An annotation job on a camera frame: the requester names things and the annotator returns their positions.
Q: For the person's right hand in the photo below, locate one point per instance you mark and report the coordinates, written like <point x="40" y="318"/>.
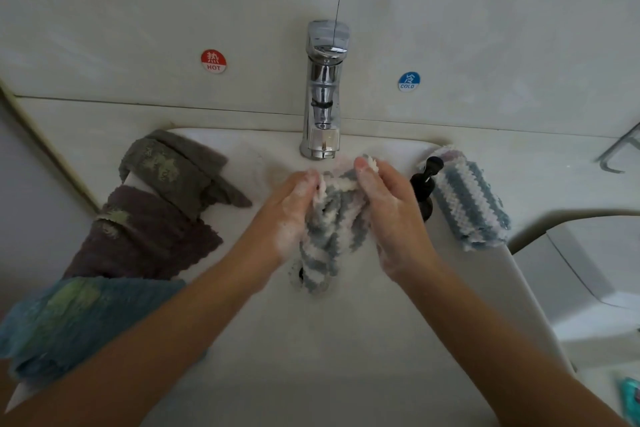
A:
<point x="398" y="217"/>

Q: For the person's left hand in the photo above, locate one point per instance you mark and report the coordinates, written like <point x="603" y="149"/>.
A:
<point x="275" y="227"/>

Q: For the pink white striped cloth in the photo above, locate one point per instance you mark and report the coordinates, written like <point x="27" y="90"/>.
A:
<point x="445" y="153"/>

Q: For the brown cloth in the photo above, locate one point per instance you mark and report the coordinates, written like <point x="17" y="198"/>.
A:
<point x="140" y="237"/>

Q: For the white ceramic sink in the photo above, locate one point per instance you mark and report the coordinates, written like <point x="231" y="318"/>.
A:
<point x="340" y="352"/>

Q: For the blue stained cloth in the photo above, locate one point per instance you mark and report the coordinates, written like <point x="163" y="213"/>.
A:
<point x="70" y="322"/>

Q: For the person's left forearm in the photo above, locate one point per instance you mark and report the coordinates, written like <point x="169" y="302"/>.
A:
<point x="120" y="352"/>

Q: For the person's right forearm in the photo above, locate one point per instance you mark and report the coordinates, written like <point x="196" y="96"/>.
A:
<point x="510" y="352"/>

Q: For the black pump soap bottle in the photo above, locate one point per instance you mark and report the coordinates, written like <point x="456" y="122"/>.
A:
<point x="424" y="187"/>

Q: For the blue round sticker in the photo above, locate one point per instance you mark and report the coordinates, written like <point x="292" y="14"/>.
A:
<point x="409" y="80"/>

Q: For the chrome faucet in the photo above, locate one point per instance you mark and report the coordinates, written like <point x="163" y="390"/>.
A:
<point x="323" y="91"/>

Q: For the red round sticker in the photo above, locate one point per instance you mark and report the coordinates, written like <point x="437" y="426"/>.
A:
<point x="213" y="60"/>

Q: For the white toilet tank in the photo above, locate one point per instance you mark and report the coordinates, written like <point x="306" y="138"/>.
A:
<point x="595" y="282"/>

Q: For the white toilet lid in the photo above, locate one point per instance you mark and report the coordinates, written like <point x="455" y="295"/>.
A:
<point x="610" y="397"/>

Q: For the teal tube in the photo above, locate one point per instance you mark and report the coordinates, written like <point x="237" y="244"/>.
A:
<point x="630" y="397"/>

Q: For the metal wall shelf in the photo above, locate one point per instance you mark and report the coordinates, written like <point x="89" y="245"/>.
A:
<point x="620" y="149"/>

